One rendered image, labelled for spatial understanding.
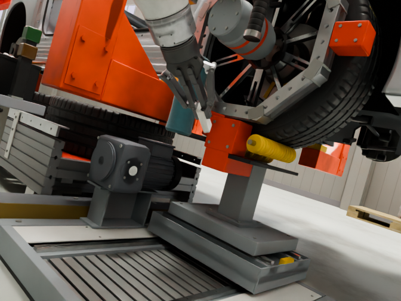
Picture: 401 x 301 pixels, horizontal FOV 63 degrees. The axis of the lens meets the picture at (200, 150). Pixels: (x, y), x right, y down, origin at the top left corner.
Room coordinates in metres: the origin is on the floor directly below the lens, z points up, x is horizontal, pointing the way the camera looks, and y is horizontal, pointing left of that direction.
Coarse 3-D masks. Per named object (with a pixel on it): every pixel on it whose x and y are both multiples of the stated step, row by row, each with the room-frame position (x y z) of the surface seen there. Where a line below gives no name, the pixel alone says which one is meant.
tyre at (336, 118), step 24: (360, 0) 0.96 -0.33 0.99; (336, 72) 0.96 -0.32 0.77; (360, 72) 0.98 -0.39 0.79; (312, 96) 1.00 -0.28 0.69; (336, 96) 0.97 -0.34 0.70; (360, 96) 1.05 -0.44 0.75; (240, 120) 1.15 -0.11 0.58; (288, 120) 1.03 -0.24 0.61; (312, 120) 1.01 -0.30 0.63; (336, 120) 1.07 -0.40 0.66; (288, 144) 1.16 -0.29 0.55; (312, 144) 1.19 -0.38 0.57
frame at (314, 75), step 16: (208, 0) 1.24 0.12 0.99; (336, 0) 0.91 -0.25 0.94; (208, 16) 1.25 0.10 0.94; (336, 16) 0.91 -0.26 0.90; (208, 32) 1.27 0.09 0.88; (320, 32) 0.93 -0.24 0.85; (320, 48) 0.92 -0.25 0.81; (320, 64) 0.91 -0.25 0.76; (304, 80) 0.93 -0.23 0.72; (320, 80) 0.94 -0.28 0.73; (272, 96) 0.99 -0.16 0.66; (288, 96) 0.96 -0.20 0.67; (304, 96) 0.99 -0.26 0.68; (224, 112) 1.10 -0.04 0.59; (240, 112) 1.06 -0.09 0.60; (256, 112) 1.01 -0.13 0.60; (272, 112) 1.03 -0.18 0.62
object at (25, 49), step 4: (20, 44) 0.95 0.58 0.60; (24, 44) 0.94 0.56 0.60; (28, 44) 0.94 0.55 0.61; (20, 48) 0.95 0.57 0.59; (24, 48) 0.94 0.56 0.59; (28, 48) 0.94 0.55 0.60; (32, 48) 0.95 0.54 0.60; (36, 48) 0.96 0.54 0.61; (20, 52) 0.94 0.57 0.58; (24, 52) 0.94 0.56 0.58; (28, 52) 0.95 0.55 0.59; (32, 52) 0.95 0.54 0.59; (36, 52) 0.96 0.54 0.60; (20, 56) 0.95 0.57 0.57; (24, 56) 0.94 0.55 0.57; (28, 56) 0.95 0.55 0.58; (32, 56) 0.96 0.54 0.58
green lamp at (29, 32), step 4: (24, 28) 0.95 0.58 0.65; (28, 28) 0.94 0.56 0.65; (32, 28) 0.94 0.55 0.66; (24, 32) 0.95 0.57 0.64; (28, 32) 0.94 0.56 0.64; (32, 32) 0.94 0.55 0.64; (36, 32) 0.95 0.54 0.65; (40, 32) 0.96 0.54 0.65; (24, 36) 0.94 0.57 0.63; (28, 36) 0.94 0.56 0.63; (32, 36) 0.95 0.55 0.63; (36, 36) 0.96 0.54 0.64; (40, 36) 0.96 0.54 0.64; (32, 40) 0.95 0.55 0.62; (36, 40) 0.96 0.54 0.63
